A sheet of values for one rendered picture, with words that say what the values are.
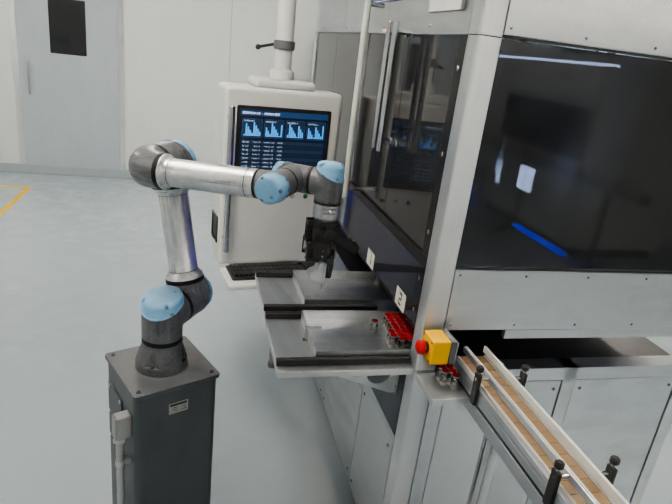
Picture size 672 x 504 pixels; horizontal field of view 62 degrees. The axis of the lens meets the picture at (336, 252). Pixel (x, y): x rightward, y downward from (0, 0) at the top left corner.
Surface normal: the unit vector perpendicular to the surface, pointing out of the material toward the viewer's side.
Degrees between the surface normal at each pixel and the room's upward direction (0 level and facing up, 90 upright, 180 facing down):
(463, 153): 90
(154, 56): 90
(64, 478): 0
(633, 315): 90
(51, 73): 90
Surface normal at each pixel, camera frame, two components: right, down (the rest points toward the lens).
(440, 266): 0.22, 0.36
